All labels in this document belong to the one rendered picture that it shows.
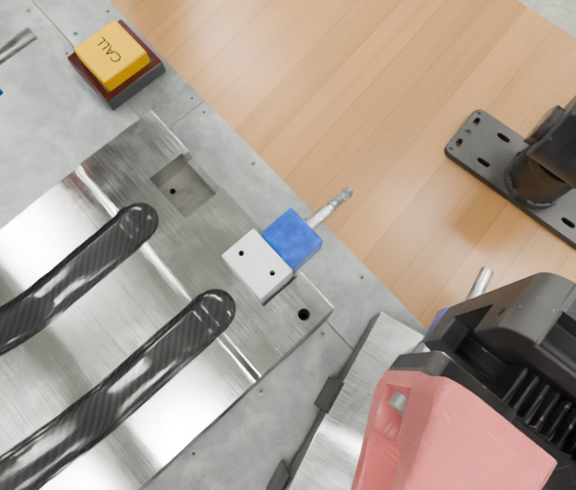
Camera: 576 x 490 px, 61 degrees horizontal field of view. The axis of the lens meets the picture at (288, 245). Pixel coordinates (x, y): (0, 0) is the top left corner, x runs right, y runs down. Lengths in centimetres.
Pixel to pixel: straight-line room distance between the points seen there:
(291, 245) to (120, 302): 16
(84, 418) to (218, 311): 14
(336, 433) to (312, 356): 9
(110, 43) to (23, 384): 38
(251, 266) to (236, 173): 18
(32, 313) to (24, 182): 19
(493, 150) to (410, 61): 15
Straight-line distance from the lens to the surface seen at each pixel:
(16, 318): 50
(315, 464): 45
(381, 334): 47
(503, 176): 60
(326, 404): 46
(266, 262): 41
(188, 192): 49
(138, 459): 45
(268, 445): 52
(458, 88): 65
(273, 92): 61
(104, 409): 46
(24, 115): 67
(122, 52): 62
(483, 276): 50
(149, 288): 45
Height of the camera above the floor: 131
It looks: 75 degrees down
